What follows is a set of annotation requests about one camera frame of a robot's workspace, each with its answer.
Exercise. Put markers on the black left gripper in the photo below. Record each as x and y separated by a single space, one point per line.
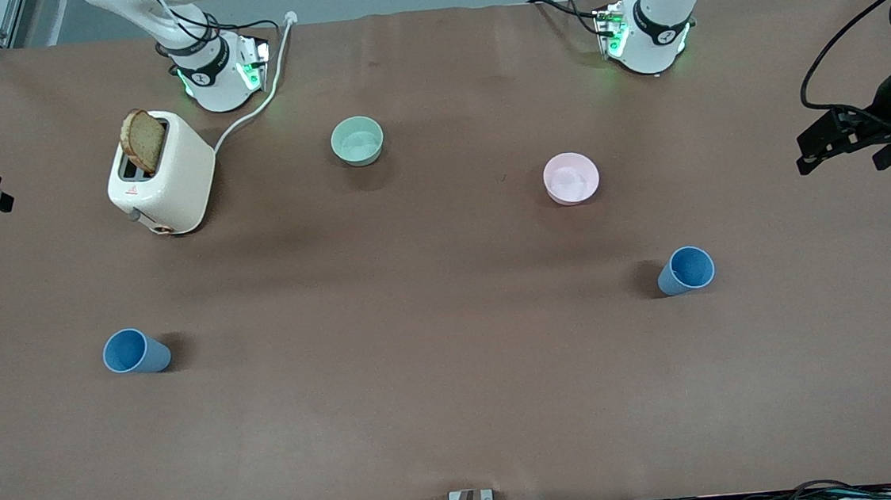
886 109

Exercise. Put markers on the blue plastic cup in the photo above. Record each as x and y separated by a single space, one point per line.
674 280
144 357

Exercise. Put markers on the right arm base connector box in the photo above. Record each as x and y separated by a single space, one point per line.
252 66

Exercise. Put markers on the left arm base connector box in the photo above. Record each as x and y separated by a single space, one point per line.
609 30

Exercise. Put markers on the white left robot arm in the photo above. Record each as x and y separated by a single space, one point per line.
651 35

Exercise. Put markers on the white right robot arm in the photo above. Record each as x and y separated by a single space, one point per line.
218 85

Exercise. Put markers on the brown bread slice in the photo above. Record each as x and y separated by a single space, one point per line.
143 143

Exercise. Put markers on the cream white toaster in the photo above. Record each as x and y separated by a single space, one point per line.
178 183

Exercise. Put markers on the pink bowl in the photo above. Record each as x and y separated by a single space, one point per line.
571 178

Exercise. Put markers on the mint green bowl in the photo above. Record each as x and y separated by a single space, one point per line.
357 142

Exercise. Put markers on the brown table cover mat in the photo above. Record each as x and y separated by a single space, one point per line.
454 360

